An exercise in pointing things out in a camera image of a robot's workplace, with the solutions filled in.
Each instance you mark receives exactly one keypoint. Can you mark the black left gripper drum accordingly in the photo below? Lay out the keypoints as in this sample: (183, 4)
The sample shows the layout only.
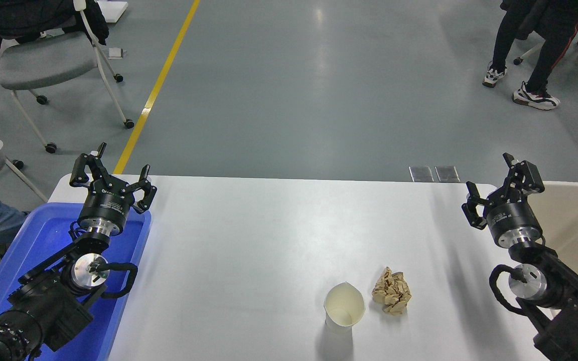
(106, 205)

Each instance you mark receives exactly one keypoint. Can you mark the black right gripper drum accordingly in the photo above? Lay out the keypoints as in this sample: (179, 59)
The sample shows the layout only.
(512, 213)

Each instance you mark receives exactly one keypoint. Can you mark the white paper cup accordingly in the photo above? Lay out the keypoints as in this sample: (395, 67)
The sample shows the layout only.
(344, 301)

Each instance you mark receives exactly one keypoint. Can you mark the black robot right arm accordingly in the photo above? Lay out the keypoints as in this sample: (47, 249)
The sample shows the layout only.
(575, 321)

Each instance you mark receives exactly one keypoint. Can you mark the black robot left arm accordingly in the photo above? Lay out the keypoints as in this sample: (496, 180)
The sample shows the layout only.
(48, 306)

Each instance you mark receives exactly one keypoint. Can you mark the metal floor plate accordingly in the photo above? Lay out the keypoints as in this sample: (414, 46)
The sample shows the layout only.
(421, 174)
(447, 174)

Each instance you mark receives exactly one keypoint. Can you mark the large pale plastic bin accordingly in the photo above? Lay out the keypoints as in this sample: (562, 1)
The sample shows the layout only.
(577, 220)

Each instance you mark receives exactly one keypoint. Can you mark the blue plastic tray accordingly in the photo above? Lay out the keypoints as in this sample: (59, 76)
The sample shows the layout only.
(43, 235)

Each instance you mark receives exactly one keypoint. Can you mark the crumpled tan paper ball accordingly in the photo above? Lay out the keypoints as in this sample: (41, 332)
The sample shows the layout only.
(392, 293)

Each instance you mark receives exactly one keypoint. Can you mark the small white floor object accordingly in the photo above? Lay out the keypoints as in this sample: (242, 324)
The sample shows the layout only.
(116, 52)

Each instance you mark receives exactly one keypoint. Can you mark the white wheeled chair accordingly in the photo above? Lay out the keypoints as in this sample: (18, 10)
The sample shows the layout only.
(530, 51)

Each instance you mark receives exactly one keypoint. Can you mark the person with white sneakers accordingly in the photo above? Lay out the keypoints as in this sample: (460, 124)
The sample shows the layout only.
(550, 45)

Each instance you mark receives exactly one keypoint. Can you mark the white flat board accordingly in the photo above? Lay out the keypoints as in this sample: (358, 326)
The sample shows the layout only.
(113, 9)

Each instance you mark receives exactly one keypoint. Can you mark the black jacket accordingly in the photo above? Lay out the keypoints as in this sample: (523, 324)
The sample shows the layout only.
(23, 15)

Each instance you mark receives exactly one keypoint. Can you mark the grey chair with white frame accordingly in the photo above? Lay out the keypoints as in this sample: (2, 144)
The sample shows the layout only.
(43, 62)

